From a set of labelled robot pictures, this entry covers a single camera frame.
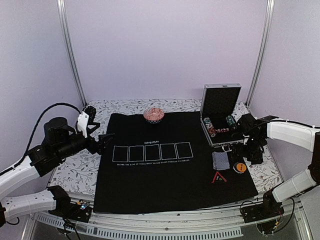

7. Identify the orange big blind button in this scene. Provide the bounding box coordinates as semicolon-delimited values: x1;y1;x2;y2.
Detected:
233;162;247;174

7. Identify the poker chip row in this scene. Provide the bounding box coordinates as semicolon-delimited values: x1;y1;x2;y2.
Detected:
225;115;238;131
203;117;217;138

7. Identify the blue playing card deck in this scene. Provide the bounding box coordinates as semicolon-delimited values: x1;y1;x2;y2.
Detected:
212;152;230;171

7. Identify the aluminium frame post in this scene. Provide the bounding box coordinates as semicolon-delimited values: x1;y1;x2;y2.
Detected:
56;0;87;107
245;0;275;108

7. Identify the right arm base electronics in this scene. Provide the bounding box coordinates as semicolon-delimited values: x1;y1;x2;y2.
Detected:
239;200;285;235

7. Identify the red black triangle card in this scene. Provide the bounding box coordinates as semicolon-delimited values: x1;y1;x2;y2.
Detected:
211;171;227;184

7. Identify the black poker mat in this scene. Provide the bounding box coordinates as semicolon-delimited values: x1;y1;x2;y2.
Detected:
93;111;258;214

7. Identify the left poker chip row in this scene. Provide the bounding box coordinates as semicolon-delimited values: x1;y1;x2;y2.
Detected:
203;117;217;138

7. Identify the left aluminium frame post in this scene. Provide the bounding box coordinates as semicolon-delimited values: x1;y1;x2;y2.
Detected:
56;0;87;107

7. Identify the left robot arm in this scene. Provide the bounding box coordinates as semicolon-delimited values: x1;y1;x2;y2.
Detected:
0;117;115;225

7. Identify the right aluminium frame post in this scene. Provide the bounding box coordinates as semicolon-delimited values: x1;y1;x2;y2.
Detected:
245;0;275;108

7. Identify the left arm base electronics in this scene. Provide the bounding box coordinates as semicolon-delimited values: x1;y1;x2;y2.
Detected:
48;199;93;223

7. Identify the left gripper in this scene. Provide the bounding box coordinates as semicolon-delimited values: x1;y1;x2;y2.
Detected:
56;122;116;161

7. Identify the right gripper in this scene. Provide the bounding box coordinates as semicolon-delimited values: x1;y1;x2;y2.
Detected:
231;135;265;165

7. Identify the front aluminium rail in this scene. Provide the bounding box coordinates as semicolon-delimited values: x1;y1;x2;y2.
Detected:
21;195;314;240

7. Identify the left black cable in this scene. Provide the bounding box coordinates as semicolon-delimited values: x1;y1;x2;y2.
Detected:
14;102;83;166

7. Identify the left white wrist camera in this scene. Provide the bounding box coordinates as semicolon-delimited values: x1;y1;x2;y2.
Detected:
76;111;89;138

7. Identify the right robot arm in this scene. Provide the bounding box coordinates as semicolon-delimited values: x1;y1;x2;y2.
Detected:
236;113;320;221

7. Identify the aluminium poker chip case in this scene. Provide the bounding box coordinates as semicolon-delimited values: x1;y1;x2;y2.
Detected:
200;83;243;147

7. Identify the right poker chip row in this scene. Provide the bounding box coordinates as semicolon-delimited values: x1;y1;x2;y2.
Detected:
225;115;238;131

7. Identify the patterned small bowl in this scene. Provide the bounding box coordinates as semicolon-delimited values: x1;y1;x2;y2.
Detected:
143;107;165;124

